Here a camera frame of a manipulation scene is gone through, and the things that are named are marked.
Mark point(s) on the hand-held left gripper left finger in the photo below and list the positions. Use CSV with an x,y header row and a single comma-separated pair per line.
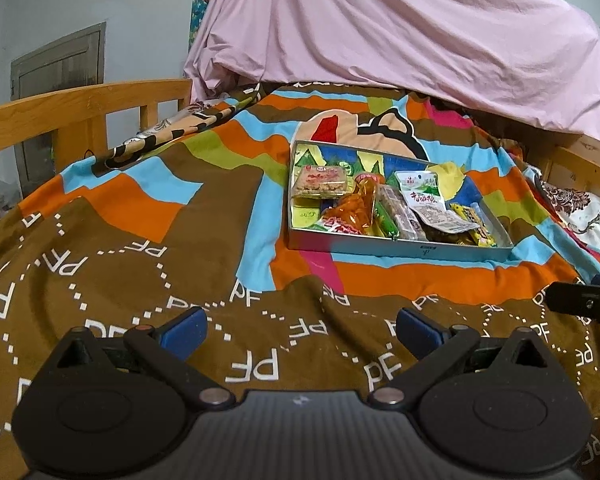
x,y
185,332

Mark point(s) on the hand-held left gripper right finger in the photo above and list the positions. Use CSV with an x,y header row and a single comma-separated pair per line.
x,y
420,330

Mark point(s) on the painted metal tray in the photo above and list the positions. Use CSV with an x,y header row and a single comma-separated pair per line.
x,y
380,250

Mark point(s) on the green sausage stick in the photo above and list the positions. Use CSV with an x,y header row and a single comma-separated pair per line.
x,y
386,220

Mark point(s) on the clear packet of brown bars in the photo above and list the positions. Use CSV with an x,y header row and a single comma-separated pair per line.
x,y
405,215

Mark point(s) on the yellow green snack packet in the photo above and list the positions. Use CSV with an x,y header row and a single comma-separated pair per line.
x,y
475,225

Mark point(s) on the white green snack packet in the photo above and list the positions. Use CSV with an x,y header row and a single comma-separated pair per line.
x,y
420,192

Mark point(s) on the orange snack packet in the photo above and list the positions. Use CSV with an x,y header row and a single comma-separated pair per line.
x,y
352,210

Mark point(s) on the clear packet of brown nuggets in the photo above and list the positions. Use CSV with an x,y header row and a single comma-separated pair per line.
x,y
322,182

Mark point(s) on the white floral cloth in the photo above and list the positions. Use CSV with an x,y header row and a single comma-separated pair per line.
x,y
585,210

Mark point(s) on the colourful printed blanket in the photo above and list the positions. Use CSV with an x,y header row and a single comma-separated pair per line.
x,y
130,240

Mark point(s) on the knotty wooden bed board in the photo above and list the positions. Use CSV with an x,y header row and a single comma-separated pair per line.
x,y
595,157

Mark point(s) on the brown striped cloth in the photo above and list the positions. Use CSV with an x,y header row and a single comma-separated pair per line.
x,y
150,137

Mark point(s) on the pink bed sheet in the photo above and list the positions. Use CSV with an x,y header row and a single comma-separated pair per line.
x,y
405,35

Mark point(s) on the grey wooden door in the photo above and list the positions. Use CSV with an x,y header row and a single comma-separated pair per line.
x,y
55,60

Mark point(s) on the teal patterned cloth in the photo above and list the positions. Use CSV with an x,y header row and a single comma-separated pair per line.
x,y
205,5

